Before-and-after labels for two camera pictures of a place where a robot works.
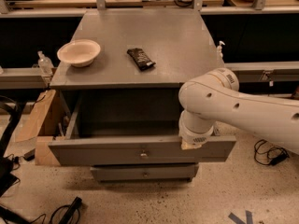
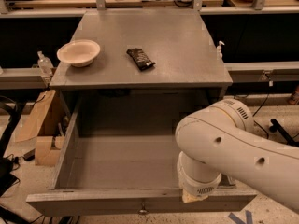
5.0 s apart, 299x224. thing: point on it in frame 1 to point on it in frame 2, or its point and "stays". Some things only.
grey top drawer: [122, 127] to [125, 174]
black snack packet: [141, 59] stays
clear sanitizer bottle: [46, 63] stays
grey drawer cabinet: [119, 77] stays
